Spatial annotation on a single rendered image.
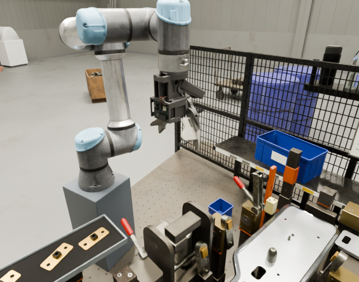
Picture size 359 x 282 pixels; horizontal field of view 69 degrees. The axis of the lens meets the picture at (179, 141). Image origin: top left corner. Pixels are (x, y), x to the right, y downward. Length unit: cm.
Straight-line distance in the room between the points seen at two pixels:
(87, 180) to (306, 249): 86
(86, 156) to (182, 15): 67
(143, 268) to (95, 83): 509
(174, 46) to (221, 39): 1000
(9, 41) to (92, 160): 994
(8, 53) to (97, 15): 1023
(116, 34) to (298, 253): 90
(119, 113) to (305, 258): 85
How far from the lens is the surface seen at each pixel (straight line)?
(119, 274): 84
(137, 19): 68
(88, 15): 65
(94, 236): 85
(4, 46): 1084
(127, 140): 110
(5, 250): 273
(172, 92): 66
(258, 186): 104
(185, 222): 83
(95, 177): 112
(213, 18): 1072
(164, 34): 62
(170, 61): 62
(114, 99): 107
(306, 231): 118
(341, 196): 138
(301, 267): 104
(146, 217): 158
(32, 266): 85
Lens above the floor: 176
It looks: 26 degrees down
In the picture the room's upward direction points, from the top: straight up
